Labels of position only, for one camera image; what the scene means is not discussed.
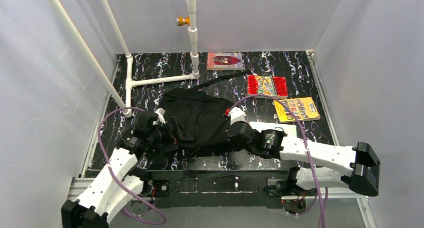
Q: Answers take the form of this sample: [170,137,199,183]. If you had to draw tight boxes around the yellow picture cover book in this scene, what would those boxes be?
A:
[274,97,321,123]

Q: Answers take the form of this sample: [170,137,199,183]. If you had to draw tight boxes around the black student backpack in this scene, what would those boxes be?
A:
[159,71,251,156]

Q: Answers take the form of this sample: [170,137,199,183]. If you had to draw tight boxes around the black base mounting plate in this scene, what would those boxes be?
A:
[147,170,289,208]

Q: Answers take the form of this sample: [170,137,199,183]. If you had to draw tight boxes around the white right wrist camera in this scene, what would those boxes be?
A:
[224,107,247,125]

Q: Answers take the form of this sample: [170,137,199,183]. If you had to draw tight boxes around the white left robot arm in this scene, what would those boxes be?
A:
[61,112,194,228]

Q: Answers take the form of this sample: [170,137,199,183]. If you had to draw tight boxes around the red colourful cover book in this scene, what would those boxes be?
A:
[247,75,288,99]

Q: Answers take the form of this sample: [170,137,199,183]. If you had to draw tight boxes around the orange knob on pipe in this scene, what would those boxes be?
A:
[175,17,190,26]

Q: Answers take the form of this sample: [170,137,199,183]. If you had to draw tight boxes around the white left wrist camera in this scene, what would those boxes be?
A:
[153,108,166,125]

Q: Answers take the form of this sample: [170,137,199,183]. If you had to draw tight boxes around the white PVC pipe frame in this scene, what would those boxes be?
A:
[39,0,201,118]

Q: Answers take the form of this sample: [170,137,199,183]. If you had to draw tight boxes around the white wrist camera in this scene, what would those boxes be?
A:
[224,107,247,125]
[153,108,166,125]

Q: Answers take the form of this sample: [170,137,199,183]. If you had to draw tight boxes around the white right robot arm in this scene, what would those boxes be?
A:
[227,121,381,197]

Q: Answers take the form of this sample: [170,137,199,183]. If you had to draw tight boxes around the aluminium rail frame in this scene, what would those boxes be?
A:
[67,50,364,225]

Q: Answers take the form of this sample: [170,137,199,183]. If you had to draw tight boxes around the pale green Gatsby book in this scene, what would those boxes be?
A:
[249,122,297,137]

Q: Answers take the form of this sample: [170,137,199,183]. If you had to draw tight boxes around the pink red cover book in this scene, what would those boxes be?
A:
[207,52,244,70]

